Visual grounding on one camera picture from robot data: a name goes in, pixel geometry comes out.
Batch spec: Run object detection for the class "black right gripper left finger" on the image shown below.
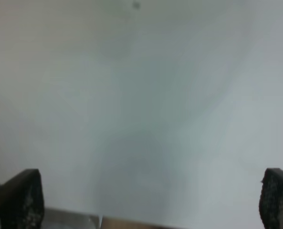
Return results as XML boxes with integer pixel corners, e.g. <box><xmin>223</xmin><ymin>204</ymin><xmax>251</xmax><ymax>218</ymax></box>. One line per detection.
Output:
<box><xmin>0</xmin><ymin>169</ymin><xmax>45</xmax><ymax>229</ymax></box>

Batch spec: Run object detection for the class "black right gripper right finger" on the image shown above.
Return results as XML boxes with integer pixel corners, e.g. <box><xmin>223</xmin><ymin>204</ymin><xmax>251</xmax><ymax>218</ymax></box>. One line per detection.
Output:
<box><xmin>259</xmin><ymin>168</ymin><xmax>283</xmax><ymax>229</ymax></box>

